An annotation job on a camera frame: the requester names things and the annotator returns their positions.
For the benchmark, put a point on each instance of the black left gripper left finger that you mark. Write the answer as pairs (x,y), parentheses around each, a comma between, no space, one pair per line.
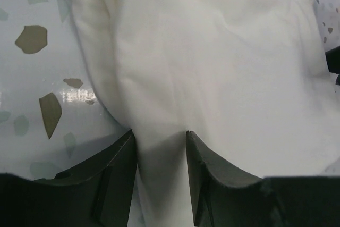
(95,192)

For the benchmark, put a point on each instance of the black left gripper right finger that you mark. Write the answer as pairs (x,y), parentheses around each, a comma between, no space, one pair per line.
(225,195)

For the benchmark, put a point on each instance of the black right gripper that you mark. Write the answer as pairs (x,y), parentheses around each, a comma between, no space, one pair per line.
(333,62)

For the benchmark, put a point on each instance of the white floral print t-shirt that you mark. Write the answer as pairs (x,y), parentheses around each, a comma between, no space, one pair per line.
(249,77)

